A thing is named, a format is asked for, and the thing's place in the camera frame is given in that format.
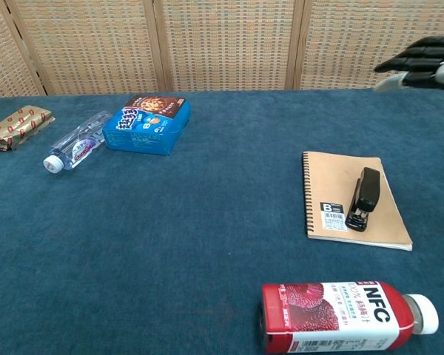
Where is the gold wrapped snack package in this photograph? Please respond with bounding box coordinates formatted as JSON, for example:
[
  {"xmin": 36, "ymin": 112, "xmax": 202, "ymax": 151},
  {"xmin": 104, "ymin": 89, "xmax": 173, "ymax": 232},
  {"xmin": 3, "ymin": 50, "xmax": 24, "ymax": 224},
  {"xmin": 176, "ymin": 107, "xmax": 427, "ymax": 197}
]
[{"xmin": 0, "ymin": 104, "xmax": 56, "ymax": 152}]

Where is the black stapler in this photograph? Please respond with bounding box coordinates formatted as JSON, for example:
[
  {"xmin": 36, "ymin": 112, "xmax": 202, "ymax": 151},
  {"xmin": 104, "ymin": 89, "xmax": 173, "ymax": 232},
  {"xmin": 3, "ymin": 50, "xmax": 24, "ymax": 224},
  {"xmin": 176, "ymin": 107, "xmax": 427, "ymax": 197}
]
[{"xmin": 344, "ymin": 166, "xmax": 381, "ymax": 233}]

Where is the woven rattan screen panel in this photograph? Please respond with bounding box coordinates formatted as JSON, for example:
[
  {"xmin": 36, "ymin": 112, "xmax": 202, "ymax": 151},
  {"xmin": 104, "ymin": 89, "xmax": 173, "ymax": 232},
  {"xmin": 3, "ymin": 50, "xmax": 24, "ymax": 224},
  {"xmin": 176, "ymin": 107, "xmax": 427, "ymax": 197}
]
[
  {"xmin": 0, "ymin": 0, "xmax": 167, "ymax": 96},
  {"xmin": 0, "ymin": 0, "xmax": 47, "ymax": 99},
  {"xmin": 153, "ymin": 0, "xmax": 304, "ymax": 92},
  {"xmin": 292, "ymin": 0, "xmax": 444, "ymax": 91}
]

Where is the yellow spiral notebook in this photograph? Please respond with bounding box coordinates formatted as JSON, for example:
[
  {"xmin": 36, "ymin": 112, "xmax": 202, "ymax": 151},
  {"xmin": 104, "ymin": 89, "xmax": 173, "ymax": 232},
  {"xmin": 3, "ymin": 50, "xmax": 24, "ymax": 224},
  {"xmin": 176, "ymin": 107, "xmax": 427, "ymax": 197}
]
[{"xmin": 301, "ymin": 150, "xmax": 415, "ymax": 251}]

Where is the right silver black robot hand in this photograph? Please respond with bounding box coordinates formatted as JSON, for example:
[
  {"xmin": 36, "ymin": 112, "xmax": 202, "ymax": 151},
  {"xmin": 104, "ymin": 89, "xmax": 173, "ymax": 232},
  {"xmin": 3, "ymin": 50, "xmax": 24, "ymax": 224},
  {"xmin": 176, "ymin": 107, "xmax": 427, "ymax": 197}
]
[{"xmin": 373, "ymin": 35, "xmax": 444, "ymax": 149}]

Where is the red NFC juice bottle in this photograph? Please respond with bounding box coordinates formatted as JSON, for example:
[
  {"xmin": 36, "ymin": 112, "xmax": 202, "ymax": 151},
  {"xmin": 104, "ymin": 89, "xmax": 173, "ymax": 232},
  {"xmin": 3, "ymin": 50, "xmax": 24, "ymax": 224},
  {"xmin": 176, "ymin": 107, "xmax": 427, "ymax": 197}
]
[{"xmin": 258, "ymin": 280, "xmax": 440, "ymax": 355}]

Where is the clear water bottle purple label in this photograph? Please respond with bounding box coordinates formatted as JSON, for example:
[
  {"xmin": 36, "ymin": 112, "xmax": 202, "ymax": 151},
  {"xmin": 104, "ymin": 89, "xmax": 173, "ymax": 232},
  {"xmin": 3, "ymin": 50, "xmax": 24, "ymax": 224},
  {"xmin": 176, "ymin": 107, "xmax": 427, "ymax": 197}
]
[{"xmin": 43, "ymin": 109, "xmax": 114, "ymax": 174}]

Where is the blue table mat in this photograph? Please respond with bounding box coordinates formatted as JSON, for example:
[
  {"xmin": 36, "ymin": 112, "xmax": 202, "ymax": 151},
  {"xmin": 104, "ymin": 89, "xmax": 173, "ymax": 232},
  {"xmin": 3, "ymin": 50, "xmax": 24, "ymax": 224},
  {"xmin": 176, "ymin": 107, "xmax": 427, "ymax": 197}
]
[{"xmin": 0, "ymin": 85, "xmax": 444, "ymax": 355}]

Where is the blue cookie box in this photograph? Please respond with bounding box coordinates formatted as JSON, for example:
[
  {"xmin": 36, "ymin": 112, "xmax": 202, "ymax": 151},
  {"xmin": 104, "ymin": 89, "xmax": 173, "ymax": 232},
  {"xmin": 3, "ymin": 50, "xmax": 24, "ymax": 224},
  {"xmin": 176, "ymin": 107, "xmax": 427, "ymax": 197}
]
[{"xmin": 101, "ymin": 95, "xmax": 192, "ymax": 156}]

